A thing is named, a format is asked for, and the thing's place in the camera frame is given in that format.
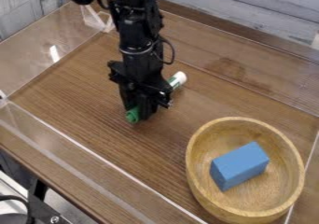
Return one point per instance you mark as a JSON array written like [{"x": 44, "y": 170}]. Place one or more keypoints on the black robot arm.
[{"x": 138, "y": 21}]

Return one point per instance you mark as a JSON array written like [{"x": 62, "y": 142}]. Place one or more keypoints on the green and white marker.
[{"x": 176, "y": 80}]

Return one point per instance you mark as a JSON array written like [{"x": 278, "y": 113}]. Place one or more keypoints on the blue foam block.
[{"x": 239, "y": 165}]

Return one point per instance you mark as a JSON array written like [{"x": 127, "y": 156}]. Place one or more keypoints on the brown wooden bowl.
[{"x": 262, "y": 199}]

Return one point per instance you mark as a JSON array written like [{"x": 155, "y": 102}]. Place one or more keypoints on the clear acrylic tray wall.
[{"x": 111, "y": 195}]

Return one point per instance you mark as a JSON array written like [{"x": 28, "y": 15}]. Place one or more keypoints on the black metal table frame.
[{"x": 39, "y": 212}]

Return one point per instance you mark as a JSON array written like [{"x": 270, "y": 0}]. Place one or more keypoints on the clear acrylic corner bracket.
[{"x": 98, "y": 20}]

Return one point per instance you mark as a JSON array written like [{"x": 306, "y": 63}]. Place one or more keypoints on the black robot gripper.
[{"x": 143, "y": 87}]

